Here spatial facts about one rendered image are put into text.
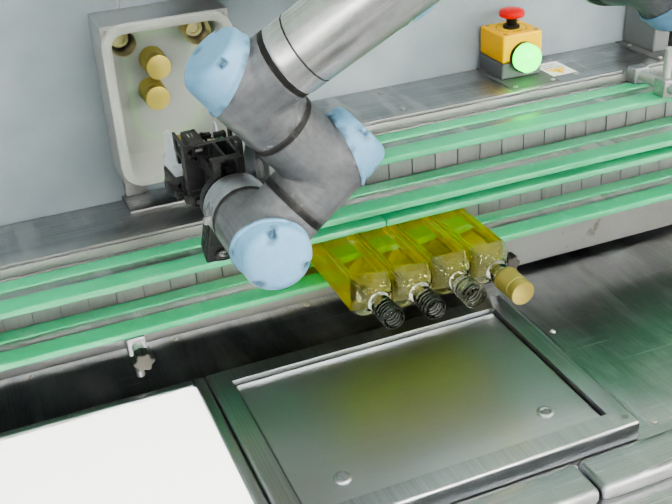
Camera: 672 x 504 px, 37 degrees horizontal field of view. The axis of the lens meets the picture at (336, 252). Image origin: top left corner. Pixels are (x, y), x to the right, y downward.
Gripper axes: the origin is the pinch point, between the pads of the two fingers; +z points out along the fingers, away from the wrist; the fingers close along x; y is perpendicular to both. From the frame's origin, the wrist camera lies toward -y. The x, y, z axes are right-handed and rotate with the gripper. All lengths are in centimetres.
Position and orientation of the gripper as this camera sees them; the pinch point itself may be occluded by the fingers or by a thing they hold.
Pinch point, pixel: (188, 156)
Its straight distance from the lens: 131.1
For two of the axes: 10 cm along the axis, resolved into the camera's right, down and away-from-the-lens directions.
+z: -3.8, -4.3, 8.2
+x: -9.2, 2.3, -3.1
